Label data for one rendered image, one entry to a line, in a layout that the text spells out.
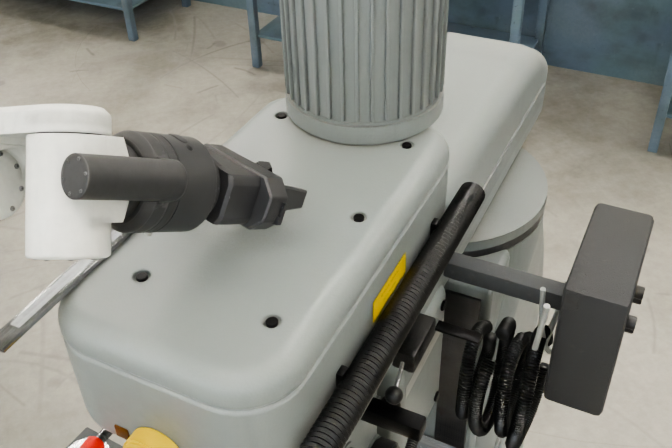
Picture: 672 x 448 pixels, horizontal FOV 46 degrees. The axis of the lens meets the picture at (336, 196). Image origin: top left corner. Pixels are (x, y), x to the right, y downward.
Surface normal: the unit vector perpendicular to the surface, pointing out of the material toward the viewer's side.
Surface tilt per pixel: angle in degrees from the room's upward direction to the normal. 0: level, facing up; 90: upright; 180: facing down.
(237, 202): 90
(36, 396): 0
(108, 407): 90
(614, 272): 0
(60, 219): 53
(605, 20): 90
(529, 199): 0
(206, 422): 90
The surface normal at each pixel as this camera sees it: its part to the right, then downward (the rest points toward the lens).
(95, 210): 0.80, -0.01
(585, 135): -0.03, -0.80
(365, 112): -0.02, 0.59
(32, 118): -0.41, -0.02
